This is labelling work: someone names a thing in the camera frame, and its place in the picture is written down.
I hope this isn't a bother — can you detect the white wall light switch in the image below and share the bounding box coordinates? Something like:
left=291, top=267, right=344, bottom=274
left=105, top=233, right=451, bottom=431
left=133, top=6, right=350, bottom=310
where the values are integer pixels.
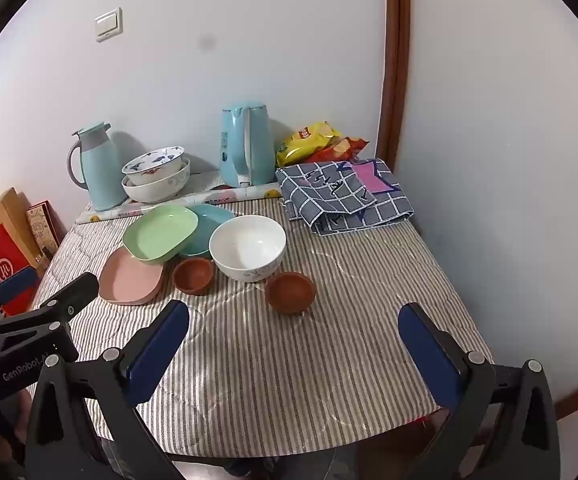
left=94, top=7, right=124, bottom=43

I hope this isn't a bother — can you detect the red snack bag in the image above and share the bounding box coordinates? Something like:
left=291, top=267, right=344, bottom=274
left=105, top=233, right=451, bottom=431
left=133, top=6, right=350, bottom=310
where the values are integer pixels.
left=309, top=136, right=371, bottom=165

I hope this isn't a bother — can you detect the yellow snack bag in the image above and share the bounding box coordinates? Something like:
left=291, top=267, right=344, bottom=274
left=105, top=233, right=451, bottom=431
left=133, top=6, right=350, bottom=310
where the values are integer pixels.
left=275, top=121, right=344, bottom=167

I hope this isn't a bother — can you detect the pink plate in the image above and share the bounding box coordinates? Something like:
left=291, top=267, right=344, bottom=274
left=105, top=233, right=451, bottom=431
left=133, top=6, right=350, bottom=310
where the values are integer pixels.
left=98, top=247, right=165, bottom=306

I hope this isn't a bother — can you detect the fruit print table mat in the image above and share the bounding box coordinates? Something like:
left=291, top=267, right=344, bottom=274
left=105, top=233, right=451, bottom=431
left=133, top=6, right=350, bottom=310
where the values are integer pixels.
left=76, top=170, right=285, bottom=226

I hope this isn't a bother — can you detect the wooden door frame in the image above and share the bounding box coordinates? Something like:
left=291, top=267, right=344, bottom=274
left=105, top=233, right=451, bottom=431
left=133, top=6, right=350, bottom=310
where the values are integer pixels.
left=376, top=0, right=412, bottom=171

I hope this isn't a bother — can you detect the patterned gift box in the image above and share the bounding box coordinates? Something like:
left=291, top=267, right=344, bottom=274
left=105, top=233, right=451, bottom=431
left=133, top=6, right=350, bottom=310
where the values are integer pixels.
left=25, top=201, right=65, bottom=261

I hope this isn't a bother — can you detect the grey checkered cloth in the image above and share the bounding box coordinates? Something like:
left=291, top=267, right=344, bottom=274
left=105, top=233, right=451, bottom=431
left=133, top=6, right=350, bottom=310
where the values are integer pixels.
left=275, top=158, right=415, bottom=237

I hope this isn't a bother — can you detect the large plain white bowl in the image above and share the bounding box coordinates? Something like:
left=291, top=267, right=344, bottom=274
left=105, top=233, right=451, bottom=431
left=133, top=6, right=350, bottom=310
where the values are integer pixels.
left=122, top=158, right=191, bottom=204

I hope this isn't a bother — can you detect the blue patterned white bowl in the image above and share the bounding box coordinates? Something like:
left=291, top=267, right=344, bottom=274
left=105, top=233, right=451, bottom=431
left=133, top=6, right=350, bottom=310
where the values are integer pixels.
left=122, top=146, right=186, bottom=187

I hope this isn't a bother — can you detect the light blue electric kettle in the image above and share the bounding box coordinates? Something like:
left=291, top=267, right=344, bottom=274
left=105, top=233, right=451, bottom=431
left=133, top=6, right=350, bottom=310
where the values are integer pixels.
left=219, top=101, right=276, bottom=188

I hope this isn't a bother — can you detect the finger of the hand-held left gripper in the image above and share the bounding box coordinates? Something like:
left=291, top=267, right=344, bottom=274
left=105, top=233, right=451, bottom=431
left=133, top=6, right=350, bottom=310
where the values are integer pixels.
left=0, top=272, right=100, bottom=336
left=0, top=266, right=38, bottom=321

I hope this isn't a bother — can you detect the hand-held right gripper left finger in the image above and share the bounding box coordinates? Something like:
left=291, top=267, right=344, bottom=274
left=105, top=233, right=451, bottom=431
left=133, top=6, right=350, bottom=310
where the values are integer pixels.
left=24, top=300, right=191, bottom=480

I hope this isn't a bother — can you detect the light blue plate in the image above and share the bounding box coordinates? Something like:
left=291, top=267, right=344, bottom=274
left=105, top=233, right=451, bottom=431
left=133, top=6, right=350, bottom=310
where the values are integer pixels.
left=179, top=203, right=236, bottom=259

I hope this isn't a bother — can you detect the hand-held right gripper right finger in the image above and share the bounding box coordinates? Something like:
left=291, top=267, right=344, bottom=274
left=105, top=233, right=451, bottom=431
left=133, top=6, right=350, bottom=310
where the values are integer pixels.
left=398, top=302, right=562, bottom=480

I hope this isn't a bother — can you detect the light blue thermos jug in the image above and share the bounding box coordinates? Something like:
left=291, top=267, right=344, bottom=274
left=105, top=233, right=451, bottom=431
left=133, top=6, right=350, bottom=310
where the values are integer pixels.
left=67, top=121, right=129, bottom=212

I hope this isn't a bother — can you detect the small brown bowl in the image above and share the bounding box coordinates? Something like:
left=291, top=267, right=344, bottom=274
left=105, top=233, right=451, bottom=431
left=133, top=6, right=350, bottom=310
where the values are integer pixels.
left=265, top=272, right=317, bottom=316
left=171, top=257, right=215, bottom=296

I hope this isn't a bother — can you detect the brown paper bag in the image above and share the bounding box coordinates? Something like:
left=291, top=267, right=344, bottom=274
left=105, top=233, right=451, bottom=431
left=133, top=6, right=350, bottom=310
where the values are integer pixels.
left=0, top=187, right=45, bottom=271

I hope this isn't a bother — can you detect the striped quilted blanket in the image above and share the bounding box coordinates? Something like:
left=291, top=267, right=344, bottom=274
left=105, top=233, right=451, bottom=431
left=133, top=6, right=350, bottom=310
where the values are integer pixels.
left=26, top=190, right=494, bottom=458

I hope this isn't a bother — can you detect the green plate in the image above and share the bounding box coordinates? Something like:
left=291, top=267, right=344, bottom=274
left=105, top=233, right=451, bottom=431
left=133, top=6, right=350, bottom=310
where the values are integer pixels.
left=122, top=204, right=199, bottom=264

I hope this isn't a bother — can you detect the wooden baseboard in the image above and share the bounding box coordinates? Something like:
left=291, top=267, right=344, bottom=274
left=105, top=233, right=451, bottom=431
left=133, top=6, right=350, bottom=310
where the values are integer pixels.
left=553, top=377, right=578, bottom=422

